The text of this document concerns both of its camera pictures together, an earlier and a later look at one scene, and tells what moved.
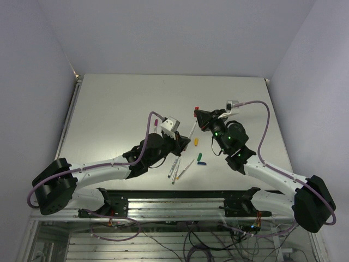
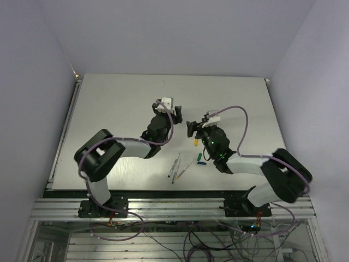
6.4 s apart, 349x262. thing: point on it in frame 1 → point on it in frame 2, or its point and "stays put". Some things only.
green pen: x=176 y=171 stays put
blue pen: x=170 y=173 stays put
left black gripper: x=179 y=144 → x=179 y=118
